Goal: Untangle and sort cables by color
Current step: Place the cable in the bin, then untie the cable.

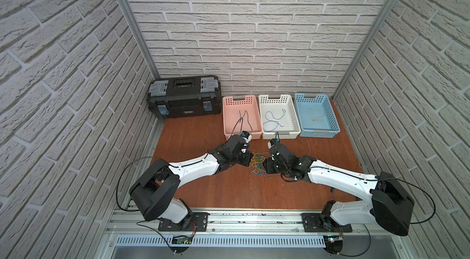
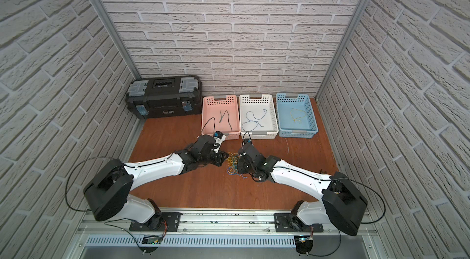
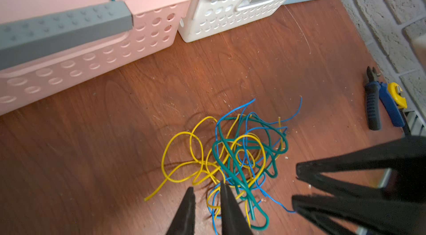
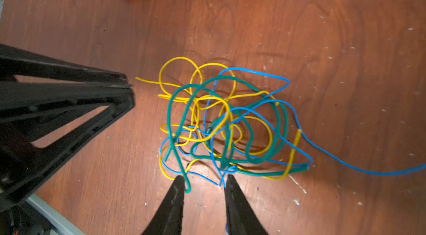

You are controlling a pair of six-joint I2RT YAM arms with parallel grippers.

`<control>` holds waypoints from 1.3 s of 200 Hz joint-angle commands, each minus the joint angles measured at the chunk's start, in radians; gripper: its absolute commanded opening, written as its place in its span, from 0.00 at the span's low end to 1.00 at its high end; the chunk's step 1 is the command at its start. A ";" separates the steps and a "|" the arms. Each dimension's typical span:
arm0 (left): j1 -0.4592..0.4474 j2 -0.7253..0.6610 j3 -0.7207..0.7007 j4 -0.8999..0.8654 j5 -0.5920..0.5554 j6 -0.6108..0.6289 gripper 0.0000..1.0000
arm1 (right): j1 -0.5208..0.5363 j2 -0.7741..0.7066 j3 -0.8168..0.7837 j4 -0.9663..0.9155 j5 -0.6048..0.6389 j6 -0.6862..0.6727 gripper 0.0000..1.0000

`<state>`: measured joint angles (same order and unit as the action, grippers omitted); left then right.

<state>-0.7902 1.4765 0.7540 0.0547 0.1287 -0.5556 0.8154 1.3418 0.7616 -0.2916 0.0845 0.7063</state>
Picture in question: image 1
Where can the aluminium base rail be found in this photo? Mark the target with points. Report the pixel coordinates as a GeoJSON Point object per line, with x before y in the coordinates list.
{"type": "Point", "coordinates": [218, 227]}

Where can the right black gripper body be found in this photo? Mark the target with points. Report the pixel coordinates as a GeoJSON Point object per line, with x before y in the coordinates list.
{"type": "Point", "coordinates": [272, 168]}

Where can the black plastic toolbox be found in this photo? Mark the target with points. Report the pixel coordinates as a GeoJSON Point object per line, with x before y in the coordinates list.
{"type": "Point", "coordinates": [180, 97]}

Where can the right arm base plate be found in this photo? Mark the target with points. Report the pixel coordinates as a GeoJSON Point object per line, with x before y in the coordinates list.
{"type": "Point", "coordinates": [317, 222]}

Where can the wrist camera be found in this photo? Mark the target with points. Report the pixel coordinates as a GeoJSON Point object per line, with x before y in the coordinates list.
{"type": "Point", "coordinates": [273, 144]}
{"type": "Point", "coordinates": [246, 136]}

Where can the pink perforated basket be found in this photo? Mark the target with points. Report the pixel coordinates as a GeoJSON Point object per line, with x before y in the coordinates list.
{"type": "Point", "coordinates": [241, 113]}

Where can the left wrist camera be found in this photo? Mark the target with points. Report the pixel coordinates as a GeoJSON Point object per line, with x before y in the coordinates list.
{"type": "Point", "coordinates": [246, 136]}

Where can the blue perforated basket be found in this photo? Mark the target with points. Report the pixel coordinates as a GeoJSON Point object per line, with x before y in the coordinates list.
{"type": "Point", "coordinates": [316, 116]}

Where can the white perforated basket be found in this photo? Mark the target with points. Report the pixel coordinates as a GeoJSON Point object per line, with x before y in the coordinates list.
{"type": "Point", "coordinates": [278, 117]}

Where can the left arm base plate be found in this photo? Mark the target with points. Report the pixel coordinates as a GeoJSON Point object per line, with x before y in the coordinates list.
{"type": "Point", "coordinates": [193, 221]}

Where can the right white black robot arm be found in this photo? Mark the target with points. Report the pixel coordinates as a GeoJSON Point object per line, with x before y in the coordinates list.
{"type": "Point", "coordinates": [381, 199]}

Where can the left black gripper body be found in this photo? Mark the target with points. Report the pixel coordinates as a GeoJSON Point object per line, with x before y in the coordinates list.
{"type": "Point", "coordinates": [246, 156]}

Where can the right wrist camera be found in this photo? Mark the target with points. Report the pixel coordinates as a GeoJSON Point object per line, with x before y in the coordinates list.
{"type": "Point", "coordinates": [273, 144]}

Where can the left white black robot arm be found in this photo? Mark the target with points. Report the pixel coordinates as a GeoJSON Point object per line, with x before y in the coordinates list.
{"type": "Point", "coordinates": [154, 192]}

